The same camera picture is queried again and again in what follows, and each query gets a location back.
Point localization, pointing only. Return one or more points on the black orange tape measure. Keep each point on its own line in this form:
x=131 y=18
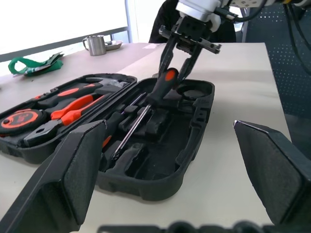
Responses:
x=19 y=120

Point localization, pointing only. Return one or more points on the black orange hammer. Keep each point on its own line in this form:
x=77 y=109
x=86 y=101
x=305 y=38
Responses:
x=70 y=91

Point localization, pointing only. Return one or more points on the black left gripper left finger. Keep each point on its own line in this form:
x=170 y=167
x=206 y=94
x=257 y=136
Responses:
x=56 y=184

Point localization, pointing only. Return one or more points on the small metal dish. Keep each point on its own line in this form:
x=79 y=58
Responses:
x=114 y=46

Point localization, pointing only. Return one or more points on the blue perforated panel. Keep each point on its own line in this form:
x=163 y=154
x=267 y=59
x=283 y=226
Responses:
x=279 y=48

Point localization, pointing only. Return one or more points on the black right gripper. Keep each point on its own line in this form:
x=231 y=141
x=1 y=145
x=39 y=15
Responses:
x=192 y=30

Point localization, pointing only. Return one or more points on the steel mug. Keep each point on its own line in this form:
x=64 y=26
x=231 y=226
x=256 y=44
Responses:
x=97 y=46

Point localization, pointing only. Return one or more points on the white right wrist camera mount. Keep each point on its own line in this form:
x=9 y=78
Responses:
x=194 y=9

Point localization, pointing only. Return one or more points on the black jacket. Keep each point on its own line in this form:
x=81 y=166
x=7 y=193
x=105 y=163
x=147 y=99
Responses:
x=160 y=24

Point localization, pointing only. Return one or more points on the black plastic tool case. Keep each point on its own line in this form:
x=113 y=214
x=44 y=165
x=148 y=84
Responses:
x=150 y=184

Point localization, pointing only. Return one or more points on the black orange screwdriver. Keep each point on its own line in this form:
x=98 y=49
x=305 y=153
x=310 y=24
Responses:
x=114 y=121
x=160 y=87

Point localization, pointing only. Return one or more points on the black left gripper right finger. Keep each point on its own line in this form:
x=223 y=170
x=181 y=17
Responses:
x=277 y=174

